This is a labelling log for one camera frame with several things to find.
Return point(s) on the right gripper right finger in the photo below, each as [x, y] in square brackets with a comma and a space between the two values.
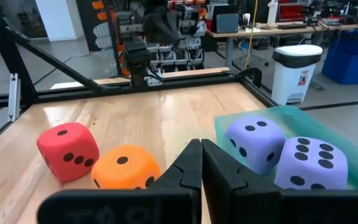
[225, 186]

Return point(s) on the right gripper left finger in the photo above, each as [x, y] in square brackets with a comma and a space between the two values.
[182, 174]

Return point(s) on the purple foam die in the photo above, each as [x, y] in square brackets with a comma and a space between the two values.
[259, 140]
[334, 174]

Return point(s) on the orange foam die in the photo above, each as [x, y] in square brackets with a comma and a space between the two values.
[123, 174]

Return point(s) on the red foam die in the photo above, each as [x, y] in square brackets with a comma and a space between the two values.
[73, 140]

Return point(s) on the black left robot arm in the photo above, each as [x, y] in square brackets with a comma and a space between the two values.
[137, 59]

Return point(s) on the parts shelving rack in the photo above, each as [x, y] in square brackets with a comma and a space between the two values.
[191, 49]

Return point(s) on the dark patterned display panel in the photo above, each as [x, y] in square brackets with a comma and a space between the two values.
[99, 34]

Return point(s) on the grey flat panel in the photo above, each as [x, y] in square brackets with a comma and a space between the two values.
[227, 23]

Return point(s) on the wooden workbench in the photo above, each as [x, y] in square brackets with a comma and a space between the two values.
[259, 31]

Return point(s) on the white trash can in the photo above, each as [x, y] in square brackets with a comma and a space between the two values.
[291, 84]

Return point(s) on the blue storage bin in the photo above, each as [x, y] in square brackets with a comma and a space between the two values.
[353, 62]

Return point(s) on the black table frame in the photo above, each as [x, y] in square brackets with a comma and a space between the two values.
[197, 79]

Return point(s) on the aluminium bracket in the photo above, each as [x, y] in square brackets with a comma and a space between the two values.
[14, 96]

